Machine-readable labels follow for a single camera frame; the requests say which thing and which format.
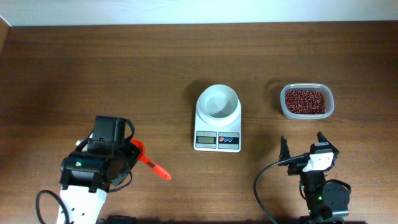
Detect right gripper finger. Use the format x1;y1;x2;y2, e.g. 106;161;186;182
278;136;291;166
317;131;340;154

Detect orange measuring scoop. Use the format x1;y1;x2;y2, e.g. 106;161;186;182
131;139;172;181

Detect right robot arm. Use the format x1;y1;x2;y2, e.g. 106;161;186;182
279;132;351;223

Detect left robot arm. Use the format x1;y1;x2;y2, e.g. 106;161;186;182
57;116;142;223

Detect white kitchen scale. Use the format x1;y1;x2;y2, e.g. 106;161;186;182
193;101;242;152

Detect red beans in container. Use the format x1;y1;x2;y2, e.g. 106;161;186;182
284;90;325;115

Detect clear plastic container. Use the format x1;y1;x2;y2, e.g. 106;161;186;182
280;83;335;119

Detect white round bowl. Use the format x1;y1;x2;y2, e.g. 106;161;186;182
197;84;241;120

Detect right black camera cable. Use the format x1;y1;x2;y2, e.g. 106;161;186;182
252;154;312;224

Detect black camera cable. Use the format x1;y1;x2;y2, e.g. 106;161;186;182
252;154;312;224
35;189;71;224

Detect left black camera cable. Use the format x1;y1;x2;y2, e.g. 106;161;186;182
35;189;71;224

